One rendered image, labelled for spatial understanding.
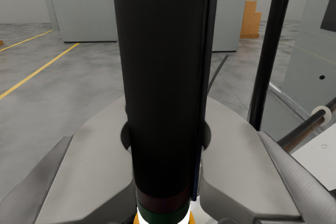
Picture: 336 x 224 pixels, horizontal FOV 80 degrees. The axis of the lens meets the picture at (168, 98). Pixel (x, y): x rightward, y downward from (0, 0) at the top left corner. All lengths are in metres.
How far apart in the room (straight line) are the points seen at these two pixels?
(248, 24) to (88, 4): 5.48
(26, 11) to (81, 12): 6.82
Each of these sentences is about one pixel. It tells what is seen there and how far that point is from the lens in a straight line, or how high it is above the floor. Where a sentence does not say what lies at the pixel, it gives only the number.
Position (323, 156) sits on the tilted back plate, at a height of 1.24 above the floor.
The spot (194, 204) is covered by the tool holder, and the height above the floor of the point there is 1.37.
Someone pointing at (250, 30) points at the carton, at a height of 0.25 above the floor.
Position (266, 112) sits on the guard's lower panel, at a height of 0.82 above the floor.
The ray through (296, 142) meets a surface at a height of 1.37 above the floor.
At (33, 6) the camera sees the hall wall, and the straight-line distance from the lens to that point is 13.74.
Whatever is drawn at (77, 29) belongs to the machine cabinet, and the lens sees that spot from 7.57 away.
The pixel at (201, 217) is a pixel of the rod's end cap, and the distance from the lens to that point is 0.20.
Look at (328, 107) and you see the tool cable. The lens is 0.40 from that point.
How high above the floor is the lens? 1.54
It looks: 28 degrees down
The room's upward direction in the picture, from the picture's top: straight up
